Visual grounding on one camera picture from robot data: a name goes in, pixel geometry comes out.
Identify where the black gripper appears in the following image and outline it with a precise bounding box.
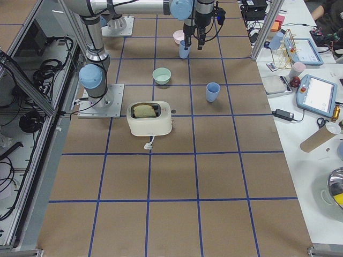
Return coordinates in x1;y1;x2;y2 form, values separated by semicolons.
195;0;214;27
183;16;206;51

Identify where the blue cup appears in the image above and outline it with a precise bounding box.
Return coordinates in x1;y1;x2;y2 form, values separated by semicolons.
206;82;221;102
179;40;190;59
269;32;284;50

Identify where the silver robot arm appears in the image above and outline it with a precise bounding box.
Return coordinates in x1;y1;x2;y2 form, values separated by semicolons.
101;15;182;58
65;1;225;110

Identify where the pink bowl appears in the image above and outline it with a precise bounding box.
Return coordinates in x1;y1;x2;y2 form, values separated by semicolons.
173;30;184;44

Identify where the green bowl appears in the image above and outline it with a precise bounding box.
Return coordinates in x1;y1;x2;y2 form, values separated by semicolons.
152;67;172;85

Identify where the blue cup on desk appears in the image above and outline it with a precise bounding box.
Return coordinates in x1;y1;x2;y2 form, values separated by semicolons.
269;32;284;50

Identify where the bread slice in toaster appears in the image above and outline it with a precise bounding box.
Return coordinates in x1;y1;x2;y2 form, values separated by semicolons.
133;104;156;118

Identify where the silver kitchen scale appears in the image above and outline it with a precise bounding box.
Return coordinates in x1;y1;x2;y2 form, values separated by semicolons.
262;75;292;95

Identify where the cream white toaster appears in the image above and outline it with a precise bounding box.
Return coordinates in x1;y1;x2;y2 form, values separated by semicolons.
126;101;172;137

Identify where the far teach pendant tablet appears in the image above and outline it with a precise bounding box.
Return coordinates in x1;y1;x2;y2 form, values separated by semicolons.
284;37;324;66

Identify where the teach pendant tablet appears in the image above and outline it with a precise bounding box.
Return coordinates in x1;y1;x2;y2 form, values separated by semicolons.
284;37;324;66
296;74;337;117

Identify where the pink cup on desk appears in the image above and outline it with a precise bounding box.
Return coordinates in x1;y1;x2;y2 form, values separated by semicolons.
288;62;306;79

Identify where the red apple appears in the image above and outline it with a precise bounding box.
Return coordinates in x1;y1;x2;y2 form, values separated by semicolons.
289;77;301;88

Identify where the black power adapter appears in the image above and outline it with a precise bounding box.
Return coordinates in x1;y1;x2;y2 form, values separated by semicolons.
272;109;294;122

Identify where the near teach pendant tablet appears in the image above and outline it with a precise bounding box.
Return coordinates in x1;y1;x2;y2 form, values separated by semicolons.
296;74;337;117

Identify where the amber glass bottle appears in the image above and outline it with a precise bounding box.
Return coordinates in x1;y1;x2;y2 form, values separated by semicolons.
331;104;340;122

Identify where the cardboard tube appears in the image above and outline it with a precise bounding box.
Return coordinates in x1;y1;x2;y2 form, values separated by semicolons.
300;122;341;153

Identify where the steel mixing bowl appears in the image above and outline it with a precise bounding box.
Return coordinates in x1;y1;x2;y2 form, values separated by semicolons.
320;167;342;209

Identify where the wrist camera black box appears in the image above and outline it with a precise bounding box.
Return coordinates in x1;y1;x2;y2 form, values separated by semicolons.
215;7;226;26

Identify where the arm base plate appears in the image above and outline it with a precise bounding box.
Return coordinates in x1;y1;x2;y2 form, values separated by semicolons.
77;84;124;118
101;16;134;37

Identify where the aluminium frame post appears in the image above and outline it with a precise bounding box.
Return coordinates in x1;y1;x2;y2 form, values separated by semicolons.
251;0;284;61

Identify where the gold wire rack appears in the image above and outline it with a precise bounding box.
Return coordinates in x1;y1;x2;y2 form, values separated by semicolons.
271;28;294;69

